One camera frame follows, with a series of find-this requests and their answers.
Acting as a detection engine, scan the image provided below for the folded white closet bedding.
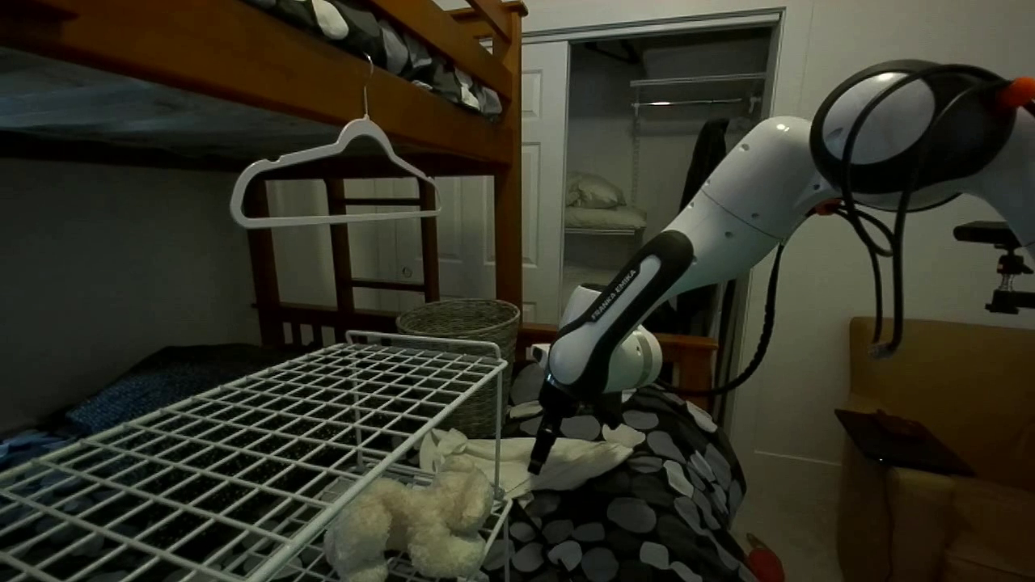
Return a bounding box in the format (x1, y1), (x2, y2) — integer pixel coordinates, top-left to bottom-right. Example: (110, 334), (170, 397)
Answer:
(564, 171), (653, 241)

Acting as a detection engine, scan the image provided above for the thin black cable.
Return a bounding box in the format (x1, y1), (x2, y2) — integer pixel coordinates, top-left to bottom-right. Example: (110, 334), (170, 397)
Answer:
(699, 239), (790, 404)

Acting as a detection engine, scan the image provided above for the white cloth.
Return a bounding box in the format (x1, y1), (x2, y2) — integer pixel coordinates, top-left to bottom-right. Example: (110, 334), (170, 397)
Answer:
(417, 419), (646, 505)

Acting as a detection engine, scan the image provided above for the white wire rack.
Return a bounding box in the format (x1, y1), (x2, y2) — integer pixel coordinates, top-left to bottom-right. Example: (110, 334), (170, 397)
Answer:
(0, 325), (517, 582)

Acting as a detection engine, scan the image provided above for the wooden bunk bed frame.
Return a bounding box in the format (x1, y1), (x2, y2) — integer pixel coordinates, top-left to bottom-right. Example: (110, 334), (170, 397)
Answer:
(0, 0), (720, 407)

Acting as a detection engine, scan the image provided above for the tan armchair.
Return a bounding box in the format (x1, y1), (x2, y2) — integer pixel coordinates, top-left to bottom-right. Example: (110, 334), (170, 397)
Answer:
(839, 313), (1035, 582)

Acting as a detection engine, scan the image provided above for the black polka dot hamper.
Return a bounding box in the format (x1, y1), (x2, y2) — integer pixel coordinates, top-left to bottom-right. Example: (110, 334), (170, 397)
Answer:
(471, 358), (754, 582)

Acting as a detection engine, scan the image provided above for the blue bed sheet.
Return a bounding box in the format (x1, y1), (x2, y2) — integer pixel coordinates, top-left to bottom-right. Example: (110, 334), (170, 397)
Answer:
(0, 338), (293, 470)

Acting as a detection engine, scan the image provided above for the white plastic clothes hanger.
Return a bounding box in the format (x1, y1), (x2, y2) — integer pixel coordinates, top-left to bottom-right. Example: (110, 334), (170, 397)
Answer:
(227, 59), (443, 232)

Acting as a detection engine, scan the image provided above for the cream plush toy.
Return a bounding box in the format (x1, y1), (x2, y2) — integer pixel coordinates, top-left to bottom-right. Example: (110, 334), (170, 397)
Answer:
(321, 466), (500, 582)

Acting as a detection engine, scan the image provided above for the dotted bedding on bunk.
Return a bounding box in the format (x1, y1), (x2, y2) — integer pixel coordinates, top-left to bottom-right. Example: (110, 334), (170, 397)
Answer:
(247, 0), (510, 115)

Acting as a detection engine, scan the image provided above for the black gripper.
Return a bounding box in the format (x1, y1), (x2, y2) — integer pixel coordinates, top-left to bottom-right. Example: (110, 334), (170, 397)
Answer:
(525, 377), (577, 479)

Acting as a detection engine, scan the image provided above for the white closet shelf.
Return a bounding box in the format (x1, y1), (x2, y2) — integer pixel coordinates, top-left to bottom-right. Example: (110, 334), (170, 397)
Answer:
(626, 68), (770, 122)

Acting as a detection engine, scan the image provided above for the black camera on mount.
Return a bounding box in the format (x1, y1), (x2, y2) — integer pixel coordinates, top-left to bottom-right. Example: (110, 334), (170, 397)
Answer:
(951, 217), (1035, 317)

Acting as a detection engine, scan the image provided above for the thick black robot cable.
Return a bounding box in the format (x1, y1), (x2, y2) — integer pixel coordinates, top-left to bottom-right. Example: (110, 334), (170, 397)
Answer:
(809, 59), (1020, 362)

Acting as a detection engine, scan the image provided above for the red round object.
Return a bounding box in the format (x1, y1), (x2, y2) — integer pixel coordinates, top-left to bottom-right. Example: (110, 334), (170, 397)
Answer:
(742, 537), (792, 582)

